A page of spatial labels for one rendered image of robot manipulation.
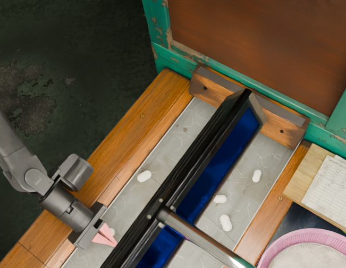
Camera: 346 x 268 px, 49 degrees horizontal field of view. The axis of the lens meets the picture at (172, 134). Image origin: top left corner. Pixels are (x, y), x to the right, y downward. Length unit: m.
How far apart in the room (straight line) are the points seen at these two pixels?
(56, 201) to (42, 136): 1.19
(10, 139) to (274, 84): 0.57
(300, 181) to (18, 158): 0.61
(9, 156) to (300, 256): 0.65
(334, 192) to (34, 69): 1.74
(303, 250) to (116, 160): 0.48
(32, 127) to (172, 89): 1.14
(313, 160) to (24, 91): 1.62
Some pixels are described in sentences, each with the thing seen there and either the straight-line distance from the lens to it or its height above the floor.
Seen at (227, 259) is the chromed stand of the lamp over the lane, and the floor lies 1.12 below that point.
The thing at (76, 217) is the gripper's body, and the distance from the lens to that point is 0.84.
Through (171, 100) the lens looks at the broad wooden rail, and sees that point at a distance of 1.02.
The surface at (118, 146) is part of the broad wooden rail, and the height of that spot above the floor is 0.76.
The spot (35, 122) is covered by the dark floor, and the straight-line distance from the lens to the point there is 2.06.
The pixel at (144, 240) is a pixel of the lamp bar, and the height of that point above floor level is 1.11.
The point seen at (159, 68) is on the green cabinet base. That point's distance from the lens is 1.13.
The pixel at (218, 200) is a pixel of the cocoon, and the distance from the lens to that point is 0.91.
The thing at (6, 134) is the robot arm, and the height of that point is 1.00.
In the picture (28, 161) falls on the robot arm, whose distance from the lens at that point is 0.81.
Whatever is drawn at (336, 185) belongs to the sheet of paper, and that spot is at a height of 0.78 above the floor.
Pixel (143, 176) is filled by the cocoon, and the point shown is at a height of 0.76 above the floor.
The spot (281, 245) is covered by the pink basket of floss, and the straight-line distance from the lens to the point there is 0.92.
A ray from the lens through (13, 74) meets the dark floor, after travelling 2.29.
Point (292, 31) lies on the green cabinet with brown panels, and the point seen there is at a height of 1.07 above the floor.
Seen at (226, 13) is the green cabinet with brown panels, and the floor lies 1.04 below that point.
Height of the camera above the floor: 1.63
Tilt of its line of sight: 62 degrees down
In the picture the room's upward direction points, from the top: 11 degrees counter-clockwise
